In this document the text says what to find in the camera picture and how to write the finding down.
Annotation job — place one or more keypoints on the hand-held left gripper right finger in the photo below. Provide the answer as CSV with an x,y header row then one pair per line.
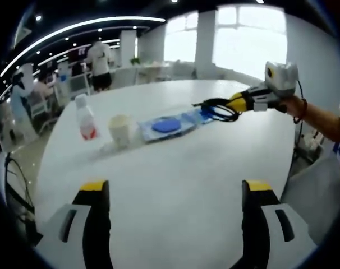
x,y
271,229

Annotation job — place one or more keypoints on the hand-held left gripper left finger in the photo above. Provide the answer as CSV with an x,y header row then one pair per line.
x,y
74,229

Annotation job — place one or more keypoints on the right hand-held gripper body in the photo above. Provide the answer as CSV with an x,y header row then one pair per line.
x,y
282,81

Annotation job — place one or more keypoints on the blue tissue packet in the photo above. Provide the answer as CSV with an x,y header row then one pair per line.
x,y
198,117

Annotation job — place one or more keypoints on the wipes packet blue lid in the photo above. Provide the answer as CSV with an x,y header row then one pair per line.
x,y
165,126

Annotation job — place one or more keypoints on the white paper cup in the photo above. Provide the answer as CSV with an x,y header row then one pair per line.
x,y
119,131

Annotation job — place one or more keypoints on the clear bottle red label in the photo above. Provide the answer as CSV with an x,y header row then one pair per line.
x,y
86,120

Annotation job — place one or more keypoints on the person's right hand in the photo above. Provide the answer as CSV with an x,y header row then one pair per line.
x,y
293,106

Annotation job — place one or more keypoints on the large window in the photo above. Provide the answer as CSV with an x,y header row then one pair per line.
x,y
243,42

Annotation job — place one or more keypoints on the white table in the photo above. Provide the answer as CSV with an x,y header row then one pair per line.
x,y
172,168

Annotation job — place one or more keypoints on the green potted plant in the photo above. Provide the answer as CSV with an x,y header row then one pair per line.
x,y
135,61

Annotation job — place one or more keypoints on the white office chair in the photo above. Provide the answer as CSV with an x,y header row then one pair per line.
x,y
125,78
80,85

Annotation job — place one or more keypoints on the curved ceiling light strip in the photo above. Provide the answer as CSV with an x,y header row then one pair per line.
x,y
74,28

